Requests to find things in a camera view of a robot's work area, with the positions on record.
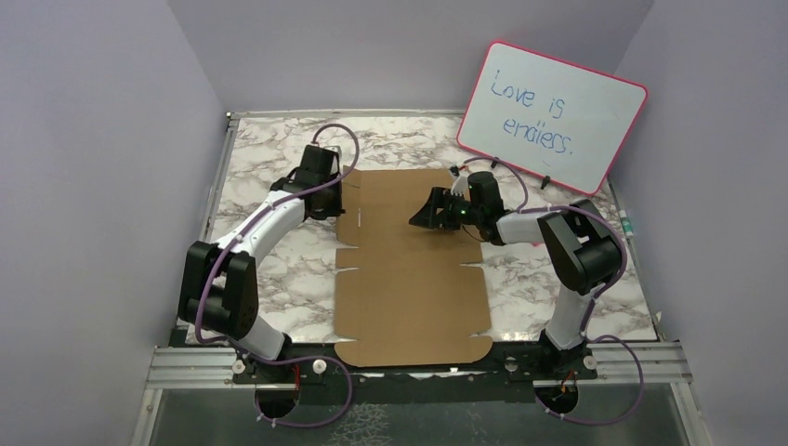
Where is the brown cardboard box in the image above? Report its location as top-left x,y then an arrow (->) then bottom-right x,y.
334,169 -> 493,367

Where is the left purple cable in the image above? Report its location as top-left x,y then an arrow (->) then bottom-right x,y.
193,123 -> 361,429

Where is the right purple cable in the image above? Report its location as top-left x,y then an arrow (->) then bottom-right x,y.
452,156 -> 647,427

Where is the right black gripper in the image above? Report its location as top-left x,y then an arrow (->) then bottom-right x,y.
408,187 -> 482,231

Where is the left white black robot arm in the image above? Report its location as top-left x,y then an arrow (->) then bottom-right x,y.
177,144 -> 343,382

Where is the aluminium table frame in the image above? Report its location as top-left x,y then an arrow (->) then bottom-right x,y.
132,110 -> 712,445

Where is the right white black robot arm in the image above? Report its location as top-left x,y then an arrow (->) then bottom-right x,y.
409,169 -> 627,378

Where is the purple cable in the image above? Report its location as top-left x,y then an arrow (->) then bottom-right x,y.
452,156 -> 647,427
193,123 -> 361,429

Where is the pink framed whiteboard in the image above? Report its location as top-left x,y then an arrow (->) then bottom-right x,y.
456,41 -> 649,195

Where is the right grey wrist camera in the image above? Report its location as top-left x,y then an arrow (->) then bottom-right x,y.
450,168 -> 469,197

